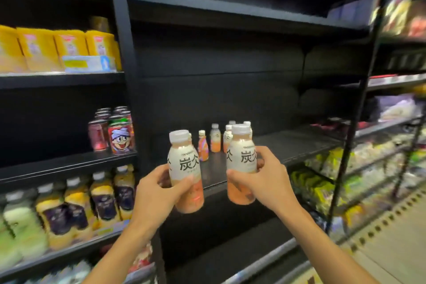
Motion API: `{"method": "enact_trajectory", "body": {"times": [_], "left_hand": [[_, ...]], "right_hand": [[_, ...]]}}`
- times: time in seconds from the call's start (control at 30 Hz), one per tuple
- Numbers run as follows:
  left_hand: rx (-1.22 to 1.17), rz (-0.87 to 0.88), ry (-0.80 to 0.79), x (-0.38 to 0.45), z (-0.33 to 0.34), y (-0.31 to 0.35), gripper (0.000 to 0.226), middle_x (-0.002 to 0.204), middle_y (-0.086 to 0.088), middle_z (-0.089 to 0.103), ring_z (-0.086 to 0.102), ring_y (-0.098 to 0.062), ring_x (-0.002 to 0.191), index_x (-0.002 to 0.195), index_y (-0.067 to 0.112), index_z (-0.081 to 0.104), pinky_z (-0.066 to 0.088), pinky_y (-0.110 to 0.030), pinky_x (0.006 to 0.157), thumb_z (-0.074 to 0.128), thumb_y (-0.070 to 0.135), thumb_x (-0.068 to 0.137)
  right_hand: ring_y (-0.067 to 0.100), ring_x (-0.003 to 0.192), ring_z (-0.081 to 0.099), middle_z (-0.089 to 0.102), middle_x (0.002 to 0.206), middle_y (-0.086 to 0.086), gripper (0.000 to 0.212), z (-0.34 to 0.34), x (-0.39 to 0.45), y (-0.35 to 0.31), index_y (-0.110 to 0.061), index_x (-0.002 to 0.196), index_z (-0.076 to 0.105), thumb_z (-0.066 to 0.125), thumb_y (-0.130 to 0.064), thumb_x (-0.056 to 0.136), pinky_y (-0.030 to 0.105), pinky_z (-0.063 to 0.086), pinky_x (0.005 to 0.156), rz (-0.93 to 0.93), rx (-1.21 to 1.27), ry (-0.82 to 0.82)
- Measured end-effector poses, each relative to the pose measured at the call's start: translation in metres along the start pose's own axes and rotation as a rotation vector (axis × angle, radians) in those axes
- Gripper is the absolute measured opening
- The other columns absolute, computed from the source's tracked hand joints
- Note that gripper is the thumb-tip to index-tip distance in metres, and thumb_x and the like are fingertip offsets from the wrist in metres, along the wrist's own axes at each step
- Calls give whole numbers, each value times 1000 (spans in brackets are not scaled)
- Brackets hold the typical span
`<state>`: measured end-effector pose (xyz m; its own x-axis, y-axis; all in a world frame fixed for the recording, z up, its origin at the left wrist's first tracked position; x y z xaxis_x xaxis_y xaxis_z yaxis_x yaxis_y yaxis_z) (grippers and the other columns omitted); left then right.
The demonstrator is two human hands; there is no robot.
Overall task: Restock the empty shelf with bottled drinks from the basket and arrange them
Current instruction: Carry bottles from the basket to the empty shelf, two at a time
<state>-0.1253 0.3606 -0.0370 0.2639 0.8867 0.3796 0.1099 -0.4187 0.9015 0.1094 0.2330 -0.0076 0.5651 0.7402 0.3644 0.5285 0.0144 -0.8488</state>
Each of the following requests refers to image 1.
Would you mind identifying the person's right forearm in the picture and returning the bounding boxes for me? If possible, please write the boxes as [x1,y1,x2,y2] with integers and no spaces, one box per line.
[276,204,380,284]

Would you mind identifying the blue white price label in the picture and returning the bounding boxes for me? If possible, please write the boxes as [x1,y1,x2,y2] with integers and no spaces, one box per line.
[62,55,117,73]

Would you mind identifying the row of yellow green snack packs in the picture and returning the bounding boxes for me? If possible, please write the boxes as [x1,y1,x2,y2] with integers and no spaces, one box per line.
[288,147,337,216]

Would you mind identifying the row of pale green bottles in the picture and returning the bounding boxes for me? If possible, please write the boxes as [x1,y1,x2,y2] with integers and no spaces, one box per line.
[0,189,48,271]

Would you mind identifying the row of pale blue boxes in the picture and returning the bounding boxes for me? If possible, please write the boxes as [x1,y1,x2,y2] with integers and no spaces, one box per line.
[327,0,380,23]

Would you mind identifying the black metal drinks rack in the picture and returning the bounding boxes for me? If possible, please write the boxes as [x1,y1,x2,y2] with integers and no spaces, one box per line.
[0,0,167,284]

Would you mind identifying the black shelf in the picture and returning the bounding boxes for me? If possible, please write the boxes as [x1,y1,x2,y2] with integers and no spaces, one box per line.
[110,0,397,284]

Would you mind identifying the row of yellow snack packets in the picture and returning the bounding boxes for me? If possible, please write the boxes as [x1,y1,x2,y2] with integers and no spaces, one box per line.
[89,15,111,34]

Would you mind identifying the row of yellow dark label bottles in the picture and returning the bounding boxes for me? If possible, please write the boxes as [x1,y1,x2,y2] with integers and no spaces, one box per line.
[35,164,136,250]

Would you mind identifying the row of clear white capped bottles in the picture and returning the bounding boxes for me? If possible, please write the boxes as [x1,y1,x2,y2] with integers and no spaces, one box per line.
[23,259,94,284]

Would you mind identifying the person's left forearm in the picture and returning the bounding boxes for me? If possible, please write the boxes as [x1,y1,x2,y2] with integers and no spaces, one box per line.
[81,217,167,284]

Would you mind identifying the row of red packets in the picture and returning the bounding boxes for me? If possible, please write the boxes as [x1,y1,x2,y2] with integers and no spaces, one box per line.
[309,116,375,132]

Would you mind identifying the person's right hand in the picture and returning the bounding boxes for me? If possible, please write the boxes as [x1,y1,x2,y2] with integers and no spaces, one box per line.
[227,146,301,215]

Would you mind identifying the row of red white small bottles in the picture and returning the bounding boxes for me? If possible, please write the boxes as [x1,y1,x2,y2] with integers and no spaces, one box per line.
[128,243,154,274]

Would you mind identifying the black metal snack rack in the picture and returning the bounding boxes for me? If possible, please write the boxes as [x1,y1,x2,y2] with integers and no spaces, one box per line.
[324,0,426,238]

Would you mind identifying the row of colourful snack packets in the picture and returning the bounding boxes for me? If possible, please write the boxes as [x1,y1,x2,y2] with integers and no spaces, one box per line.
[369,0,426,39]

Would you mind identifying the person's left hand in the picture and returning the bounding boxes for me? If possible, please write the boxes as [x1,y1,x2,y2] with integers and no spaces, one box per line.
[131,164,194,228]

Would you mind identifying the row of yellow red boxes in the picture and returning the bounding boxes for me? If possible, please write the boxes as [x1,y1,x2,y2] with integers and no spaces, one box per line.
[0,25,123,74]

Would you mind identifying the white snack packets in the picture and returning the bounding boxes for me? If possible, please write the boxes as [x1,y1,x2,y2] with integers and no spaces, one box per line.
[378,95,418,121]

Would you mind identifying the group of cartoon drink cans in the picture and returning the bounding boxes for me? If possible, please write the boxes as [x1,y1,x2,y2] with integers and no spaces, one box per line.
[87,106,136,156]

